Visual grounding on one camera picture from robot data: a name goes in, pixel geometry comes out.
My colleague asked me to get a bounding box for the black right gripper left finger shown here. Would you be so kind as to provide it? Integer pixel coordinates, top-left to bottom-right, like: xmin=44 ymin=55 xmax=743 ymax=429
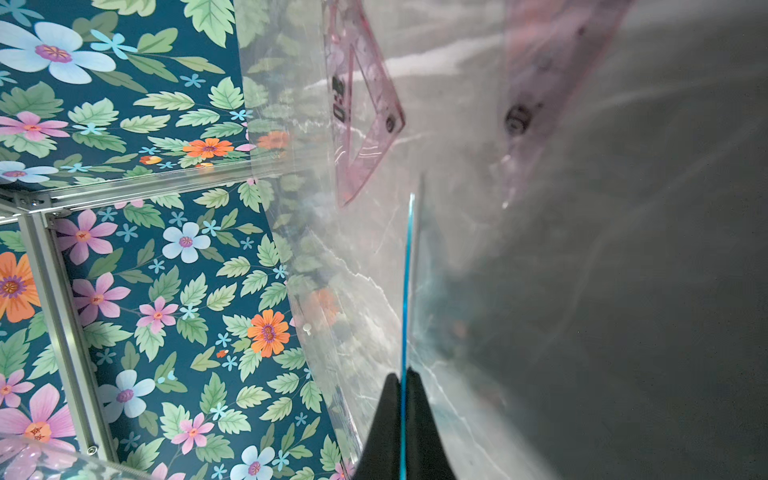
xmin=353 ymin=373 xmax=401 ymax=480

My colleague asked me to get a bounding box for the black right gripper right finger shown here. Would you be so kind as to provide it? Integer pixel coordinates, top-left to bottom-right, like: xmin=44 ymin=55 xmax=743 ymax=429
xmin=406 ymin=368 xmax=457 ymax=480

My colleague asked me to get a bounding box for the teal ruler set pouch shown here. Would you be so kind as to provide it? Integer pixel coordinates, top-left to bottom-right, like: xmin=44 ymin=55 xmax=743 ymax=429
xmin=406 ymin=178 xmax=558 ymax=479

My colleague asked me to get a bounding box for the teal protractor ruler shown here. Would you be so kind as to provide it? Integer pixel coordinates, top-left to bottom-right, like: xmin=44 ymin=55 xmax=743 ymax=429
xmin=398 ymin=193 xmax=416 ymax=480

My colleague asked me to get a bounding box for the purple protractor ruler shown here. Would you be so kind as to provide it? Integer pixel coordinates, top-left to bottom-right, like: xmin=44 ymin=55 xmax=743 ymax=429
xmin=499 ymin=0 xmax=632 ymax=206

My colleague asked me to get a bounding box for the purple triangle ruler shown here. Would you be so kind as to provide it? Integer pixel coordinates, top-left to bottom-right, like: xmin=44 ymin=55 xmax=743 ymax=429
xmin=322 ymin=0 xmax=405 ymax=206

